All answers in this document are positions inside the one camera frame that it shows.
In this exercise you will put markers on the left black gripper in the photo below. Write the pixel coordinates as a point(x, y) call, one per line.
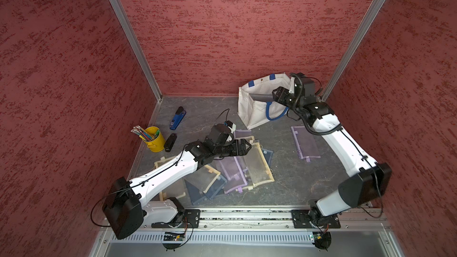
point(243, 151)

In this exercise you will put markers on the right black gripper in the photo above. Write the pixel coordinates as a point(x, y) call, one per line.
point(281, 94)

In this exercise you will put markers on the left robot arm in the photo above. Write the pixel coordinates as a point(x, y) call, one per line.
point(129, 204)

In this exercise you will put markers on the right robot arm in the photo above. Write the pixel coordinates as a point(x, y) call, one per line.
point(367, 179)

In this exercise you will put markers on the purple mesh pouch back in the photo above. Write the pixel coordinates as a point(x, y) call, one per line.
point(240, 134)

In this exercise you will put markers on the purple mesh pouch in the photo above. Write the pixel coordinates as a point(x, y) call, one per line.
point(232, 171)
point(240, 134)

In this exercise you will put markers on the small navy pouch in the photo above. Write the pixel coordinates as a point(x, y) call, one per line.
point(268, 155)

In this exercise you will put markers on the purple mesh pouch centre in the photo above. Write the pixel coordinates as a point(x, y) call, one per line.
point(232, 171)

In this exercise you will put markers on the white canvas tote bag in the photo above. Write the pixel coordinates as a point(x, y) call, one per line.
point(255, 100)

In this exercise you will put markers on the beige trim mesh pouch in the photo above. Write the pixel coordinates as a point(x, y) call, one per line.
point(203, 178)

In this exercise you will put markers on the small purple pouch right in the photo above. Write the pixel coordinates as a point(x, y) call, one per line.
point(305, 143)

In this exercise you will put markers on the dark blue mesh pouch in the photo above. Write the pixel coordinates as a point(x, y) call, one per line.
point(196, 196)

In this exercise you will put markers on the yellow pencil cup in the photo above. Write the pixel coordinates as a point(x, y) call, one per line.
point(156, 144)

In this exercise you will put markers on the blue stapler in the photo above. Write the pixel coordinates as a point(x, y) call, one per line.
point(177, 119)

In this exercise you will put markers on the coloured pencils bundle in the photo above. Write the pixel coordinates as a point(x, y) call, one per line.
point(142, 133)

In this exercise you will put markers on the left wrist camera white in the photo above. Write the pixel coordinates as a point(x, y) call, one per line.
point(230, 125)

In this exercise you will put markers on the right aluminium corner post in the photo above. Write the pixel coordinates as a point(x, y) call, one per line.
point(364, 26)

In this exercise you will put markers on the aluminium corner post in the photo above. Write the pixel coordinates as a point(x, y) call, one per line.
point(364, 26)
point(135, 45)

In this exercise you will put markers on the aluminium front rail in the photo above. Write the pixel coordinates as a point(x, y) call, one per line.
point(264, 226)

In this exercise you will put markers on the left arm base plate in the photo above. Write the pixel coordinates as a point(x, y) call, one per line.
point(185, 219)

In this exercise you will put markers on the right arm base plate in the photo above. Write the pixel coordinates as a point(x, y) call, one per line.
point(303, 219)

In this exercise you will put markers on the left aluminium corner post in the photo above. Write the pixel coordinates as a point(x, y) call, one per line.
point(135, 45)

